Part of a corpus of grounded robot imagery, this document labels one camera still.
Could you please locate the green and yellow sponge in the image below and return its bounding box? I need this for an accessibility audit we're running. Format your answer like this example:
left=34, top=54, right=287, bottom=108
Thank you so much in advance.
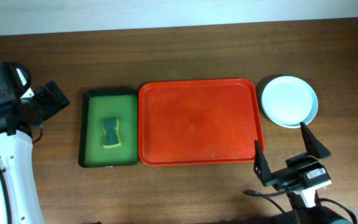
left=101, top=118, right=121, bottom=149

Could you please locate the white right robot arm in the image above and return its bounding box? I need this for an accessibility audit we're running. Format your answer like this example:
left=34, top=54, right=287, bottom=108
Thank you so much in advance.
left=243, top=122, right=358, bottom=223

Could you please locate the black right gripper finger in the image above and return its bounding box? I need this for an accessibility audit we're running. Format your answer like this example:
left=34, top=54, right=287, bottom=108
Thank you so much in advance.
left=254, top=140, right=274, bottom=187
left=300, top=122, right=332, bottom=159

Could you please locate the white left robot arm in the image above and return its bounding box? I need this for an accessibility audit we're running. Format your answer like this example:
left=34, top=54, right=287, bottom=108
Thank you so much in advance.
left=0, top=81, right=70, bottom=224

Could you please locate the green tray with black rim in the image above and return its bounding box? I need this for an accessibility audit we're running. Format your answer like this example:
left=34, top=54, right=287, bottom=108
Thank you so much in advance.
left=78, top=89, right=138, bottom=168

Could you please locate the red plastic tray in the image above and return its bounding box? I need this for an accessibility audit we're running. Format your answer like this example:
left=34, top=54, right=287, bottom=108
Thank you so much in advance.
left=138, top=78, right=265, bottom=167

